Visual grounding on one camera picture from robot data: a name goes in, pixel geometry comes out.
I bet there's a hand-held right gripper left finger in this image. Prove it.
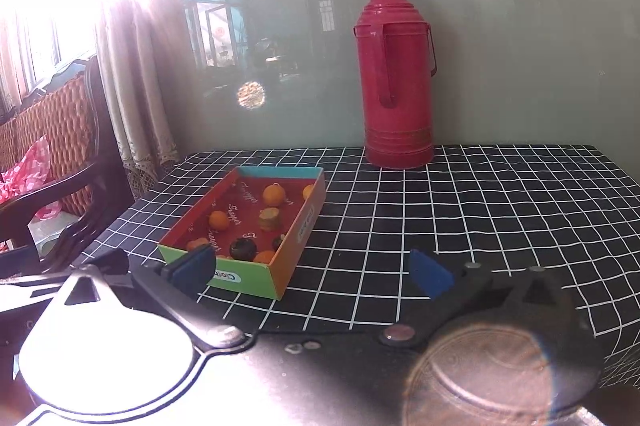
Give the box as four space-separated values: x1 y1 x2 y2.
50 243 256 354

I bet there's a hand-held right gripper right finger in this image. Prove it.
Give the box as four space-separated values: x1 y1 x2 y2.
378 248 576 349

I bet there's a dark brown round fruit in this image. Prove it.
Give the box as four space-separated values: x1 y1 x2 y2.
229 238 258 259

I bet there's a short carrot piece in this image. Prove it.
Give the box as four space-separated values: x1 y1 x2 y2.
258 207 281 231

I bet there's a red cardboard box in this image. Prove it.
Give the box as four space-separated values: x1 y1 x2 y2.
157 166 327 301

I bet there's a black white checked tablecloth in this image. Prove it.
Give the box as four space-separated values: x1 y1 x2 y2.
75 145 640 387

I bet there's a red thermos flask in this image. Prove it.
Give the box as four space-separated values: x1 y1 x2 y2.
353 0 438 170

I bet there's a beige lace curtain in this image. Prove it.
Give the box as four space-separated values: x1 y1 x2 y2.
95 0 181 201

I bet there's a pink checked cloth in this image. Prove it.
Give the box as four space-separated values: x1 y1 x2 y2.
0 136 63 221

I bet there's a wooden wicker chair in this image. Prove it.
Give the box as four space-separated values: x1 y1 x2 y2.
0 56 136 277

